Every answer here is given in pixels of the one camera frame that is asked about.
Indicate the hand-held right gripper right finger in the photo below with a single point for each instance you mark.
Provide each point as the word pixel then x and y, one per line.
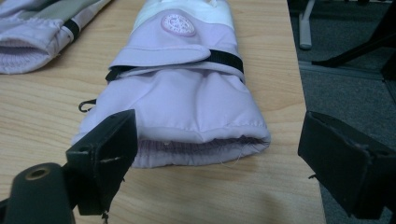
pixel 342 165

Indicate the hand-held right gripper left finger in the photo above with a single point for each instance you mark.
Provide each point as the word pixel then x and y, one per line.
pixel 102 161

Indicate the lavender ski mitten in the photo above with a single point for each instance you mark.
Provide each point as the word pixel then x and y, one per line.
pixel 186 102

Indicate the black stand leg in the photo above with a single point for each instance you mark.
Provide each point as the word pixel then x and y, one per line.
pixel 358 46

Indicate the white metal stand leg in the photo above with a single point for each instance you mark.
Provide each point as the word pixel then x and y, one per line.
pixel 305 28

